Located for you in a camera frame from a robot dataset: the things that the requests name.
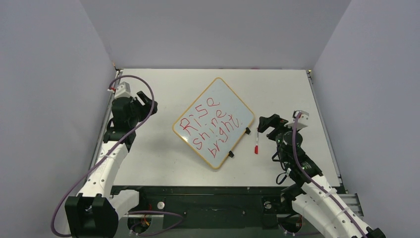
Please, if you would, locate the white red whiteboard marker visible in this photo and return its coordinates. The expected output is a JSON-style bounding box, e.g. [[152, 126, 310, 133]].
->
[[255, 132, 259, 149]]

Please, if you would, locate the yellow framed whiteboard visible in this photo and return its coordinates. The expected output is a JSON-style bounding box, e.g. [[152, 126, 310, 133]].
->
[[172, 77, 255, 170]]

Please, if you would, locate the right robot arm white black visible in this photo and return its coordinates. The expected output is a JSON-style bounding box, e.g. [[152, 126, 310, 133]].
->
[[258, 110, 385, 238]]

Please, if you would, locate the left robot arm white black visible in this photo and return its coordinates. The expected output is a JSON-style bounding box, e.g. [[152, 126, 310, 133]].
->
[[64, 91, 158, 238]]

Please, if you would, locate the front aluminium extrusion bar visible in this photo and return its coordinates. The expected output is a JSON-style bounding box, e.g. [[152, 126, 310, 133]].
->
[[338, 193, 364, 217]]

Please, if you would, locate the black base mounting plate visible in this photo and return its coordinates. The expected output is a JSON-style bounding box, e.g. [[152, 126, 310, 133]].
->
[[108, 185, 347, 231]]

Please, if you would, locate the left aluminium rail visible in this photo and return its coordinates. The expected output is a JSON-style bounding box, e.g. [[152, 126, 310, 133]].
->
[[86, 69, 124, 184]]

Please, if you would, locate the aluminium rail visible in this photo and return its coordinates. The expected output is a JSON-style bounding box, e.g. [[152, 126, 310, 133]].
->
[[306, 69, 343, 187], [86, 69, 124, 184]]

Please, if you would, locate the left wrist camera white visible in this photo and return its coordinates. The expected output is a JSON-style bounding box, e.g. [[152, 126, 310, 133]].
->
[[108, 82, 134, 99]]

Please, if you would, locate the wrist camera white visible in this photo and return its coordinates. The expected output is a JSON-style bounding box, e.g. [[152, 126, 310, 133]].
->
[[108, 82, 134, 99], [285, 110, 309, 131]]

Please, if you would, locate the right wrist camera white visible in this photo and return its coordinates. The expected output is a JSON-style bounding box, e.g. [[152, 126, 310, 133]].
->
[[285, 110, 309, 131]]

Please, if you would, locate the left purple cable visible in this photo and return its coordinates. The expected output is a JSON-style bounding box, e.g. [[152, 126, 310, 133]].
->
[[50, 74, 184, 238]]

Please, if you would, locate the right aluminium rail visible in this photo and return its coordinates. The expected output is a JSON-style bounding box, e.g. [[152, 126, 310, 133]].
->
[[306, 69, 343, 187]]

